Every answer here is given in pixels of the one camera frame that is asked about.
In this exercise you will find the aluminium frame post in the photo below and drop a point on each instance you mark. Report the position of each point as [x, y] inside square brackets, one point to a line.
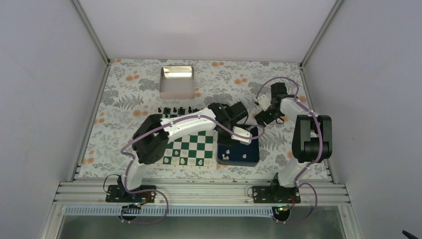
[328, 20]
[87, 24]

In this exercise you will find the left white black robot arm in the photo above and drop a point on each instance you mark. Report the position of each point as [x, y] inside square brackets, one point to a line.
[149, 143]

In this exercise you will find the pink metal tin box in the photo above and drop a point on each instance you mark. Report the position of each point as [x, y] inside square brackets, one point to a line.
[177, 83]

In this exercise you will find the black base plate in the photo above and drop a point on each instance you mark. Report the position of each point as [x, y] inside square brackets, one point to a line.
[117, 194]
[277, 195]

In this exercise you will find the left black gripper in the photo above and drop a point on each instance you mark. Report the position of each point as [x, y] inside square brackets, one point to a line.
[221, 141]

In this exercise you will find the aluminium frame post left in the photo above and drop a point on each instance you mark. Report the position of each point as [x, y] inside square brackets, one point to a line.
[87, 24]

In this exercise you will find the green white chess board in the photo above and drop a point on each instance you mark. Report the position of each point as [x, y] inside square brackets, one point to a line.
[200, 145]

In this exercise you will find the aluminium frame post right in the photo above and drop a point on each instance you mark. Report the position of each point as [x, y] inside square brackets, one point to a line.
[328, 20]

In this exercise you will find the dark blue plastic tray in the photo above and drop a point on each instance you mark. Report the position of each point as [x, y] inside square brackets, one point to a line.
[236, 153]

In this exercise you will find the aluminium front rail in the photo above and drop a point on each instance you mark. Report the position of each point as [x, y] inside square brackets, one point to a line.
[194, 194]

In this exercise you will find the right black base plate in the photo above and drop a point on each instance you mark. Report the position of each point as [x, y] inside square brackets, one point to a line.
[277, 195]

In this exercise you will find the floral patterned table mat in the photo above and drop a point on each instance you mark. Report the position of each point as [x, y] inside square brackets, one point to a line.
[131, 94]

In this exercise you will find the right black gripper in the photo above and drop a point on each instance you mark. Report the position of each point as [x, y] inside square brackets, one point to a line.
[266, 119]

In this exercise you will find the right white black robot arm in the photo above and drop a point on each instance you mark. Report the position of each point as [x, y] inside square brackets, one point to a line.
[311, 143]

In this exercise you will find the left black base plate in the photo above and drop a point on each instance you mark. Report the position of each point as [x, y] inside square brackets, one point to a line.
[117, 194]

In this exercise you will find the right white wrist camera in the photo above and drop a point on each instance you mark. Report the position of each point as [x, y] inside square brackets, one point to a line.
[264, 102]

